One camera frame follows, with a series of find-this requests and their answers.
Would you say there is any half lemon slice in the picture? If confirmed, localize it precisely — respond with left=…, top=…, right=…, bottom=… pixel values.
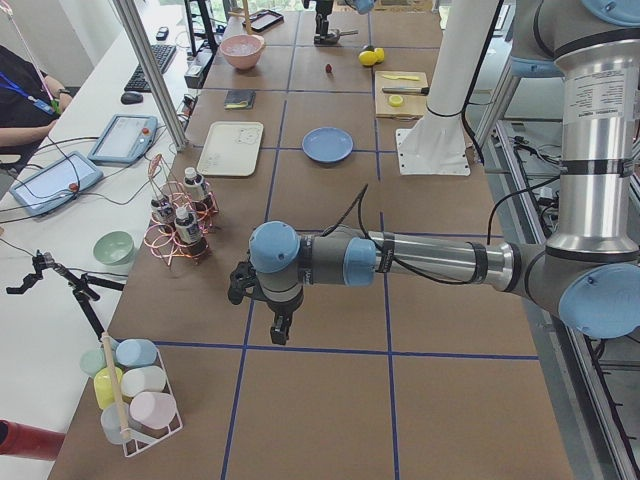
left=388, top=94, right=404, bottom=107

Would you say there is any tea bottle right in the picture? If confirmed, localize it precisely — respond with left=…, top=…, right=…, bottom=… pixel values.
left=184, top=167, right=213, bottom=211

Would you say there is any blue tablet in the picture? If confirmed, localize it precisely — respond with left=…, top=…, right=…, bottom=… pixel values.
left=9, top=151, right=103, bottom=216
left=87, top=114, right=158, bottom=165

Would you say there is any grey folded cloth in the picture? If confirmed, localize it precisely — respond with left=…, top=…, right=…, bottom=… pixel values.
left=224, top=89, right=256, bottom=110

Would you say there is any blue tablet far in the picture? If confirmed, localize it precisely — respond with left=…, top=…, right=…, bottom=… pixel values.
left=87, top=114, right=158, bottom=165

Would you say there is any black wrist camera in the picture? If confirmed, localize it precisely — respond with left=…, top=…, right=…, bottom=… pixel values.
left=227, top=260, right=263, bottom=305

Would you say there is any tea bottle back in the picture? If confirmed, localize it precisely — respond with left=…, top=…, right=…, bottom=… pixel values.
left=151, top=195, right=175, bottom=233

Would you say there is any white wire cup rack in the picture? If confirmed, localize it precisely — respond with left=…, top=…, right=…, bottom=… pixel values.
left=93, top=333, right=183, bottom=458

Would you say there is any black keyboard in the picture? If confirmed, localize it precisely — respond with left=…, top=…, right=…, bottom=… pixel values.
left=123, top=43, right=179, bottom=94

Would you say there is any person in black shirt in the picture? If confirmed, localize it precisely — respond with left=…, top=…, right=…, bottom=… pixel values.
left=1, top=46, right=73, bottom=155

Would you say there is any white cup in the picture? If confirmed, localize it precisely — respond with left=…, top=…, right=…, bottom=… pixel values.
left=121, top=365, right=167, bottom=398

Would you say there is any pink bowl of ice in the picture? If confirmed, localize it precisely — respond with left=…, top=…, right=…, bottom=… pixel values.
left=219, top=34, right=265, bottom=70

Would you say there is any metal scoop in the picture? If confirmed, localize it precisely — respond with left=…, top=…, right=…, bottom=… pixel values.
left=327, top=29, right=359, bottom=43

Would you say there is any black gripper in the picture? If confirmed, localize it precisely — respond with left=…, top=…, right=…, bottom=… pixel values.
left=265, top=292, right=303, bottom=345
left=314, top=12, right=339, bottom=45

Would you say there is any wooden cutting board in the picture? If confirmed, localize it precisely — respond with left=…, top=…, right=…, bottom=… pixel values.
left=374, top=71, right=429, bottom=118

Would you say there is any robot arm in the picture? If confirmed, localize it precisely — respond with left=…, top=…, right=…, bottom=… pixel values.
left=302, top=0, right=375, bottom=46
left=248, top=1, right=639, bottom=345

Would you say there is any large yellow lemon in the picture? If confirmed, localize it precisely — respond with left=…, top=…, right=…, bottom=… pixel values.
left=358, top=50, right=379, bottom=67

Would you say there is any copper wire bottle rack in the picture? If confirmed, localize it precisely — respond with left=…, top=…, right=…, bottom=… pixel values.
left=144, top=154, right=219, bottom=265

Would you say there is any aluminium frame post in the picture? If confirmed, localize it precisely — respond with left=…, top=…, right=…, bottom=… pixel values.
left=113, top=0, right=187, bottom=152

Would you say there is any black small tripod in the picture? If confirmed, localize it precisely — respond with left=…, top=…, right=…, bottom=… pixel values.
left=5, top=251, right=126, bottom=344

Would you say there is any pale blue cup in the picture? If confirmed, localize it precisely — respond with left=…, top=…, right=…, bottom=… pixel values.
left=100, top=403, right=142, bottom=445

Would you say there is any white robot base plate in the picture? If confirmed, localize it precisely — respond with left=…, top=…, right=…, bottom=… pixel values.
left=395, top=129, right=471, bottom=176

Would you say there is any yellow cup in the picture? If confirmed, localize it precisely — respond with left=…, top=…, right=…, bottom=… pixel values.
left=93, top=367, right=115, bottom=410

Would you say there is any tea bottle left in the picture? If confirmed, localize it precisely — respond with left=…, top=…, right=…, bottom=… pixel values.
left=175, top=206, right=208, bottom=257

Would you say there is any blue plate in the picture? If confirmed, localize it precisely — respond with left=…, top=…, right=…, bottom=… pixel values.
left=301, top=127, right=354, bottom=164

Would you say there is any black mouse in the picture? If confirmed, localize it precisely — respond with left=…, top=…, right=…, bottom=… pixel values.
left=120, top=91, right=144, bottom=105

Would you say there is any small yellow lemon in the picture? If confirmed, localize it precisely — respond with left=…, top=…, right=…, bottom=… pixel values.
left=373, top=47, right=385, bottom=64

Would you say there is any tea bottle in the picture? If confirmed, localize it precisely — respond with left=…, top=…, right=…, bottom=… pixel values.
left=151, top=195, right=175, bottom=233
left=175, top=206, right=208, bottom=257
left=184, top=167, right=213, bottom=211

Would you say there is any pink cup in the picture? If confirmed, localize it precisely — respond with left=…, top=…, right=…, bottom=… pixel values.
left=129, top=391, right=177, bottom=430

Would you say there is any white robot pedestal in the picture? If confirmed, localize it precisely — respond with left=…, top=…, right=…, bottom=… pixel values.
left=426, top=0, right=503, bottom=119

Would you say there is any yellow plastic knife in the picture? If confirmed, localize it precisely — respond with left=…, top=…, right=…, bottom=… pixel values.
left=381, top=74, right=421, bottom=81

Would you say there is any red cylinder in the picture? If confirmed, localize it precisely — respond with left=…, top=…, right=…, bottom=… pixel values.
left=1, top=420, right=65, bottom=461

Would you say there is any blue tablet near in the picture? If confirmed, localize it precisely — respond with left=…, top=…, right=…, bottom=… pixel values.
left=9, top=151, right=103, bottom=216

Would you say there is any pale green cup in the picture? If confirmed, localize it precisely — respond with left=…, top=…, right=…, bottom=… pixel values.
left=79, top=348, right=107, bottom=378

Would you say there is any green bowl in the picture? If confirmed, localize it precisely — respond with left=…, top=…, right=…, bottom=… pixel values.
left=93, top=231, right=135, bottom=266

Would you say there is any cream bear tray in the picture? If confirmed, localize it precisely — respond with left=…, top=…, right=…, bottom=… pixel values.
left=196, top=121, right=264, bottom=177

